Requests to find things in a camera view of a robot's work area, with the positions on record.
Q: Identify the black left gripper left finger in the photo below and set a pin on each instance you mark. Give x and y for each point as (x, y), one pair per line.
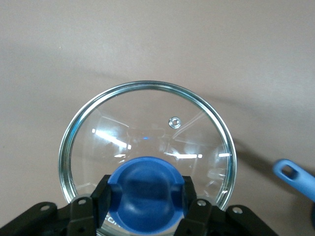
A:
(81, 216)

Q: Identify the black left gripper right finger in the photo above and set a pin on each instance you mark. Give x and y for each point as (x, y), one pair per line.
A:
(201, 218)

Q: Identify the glass lid with blue knob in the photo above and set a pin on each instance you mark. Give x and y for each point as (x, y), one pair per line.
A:
(147, 118)

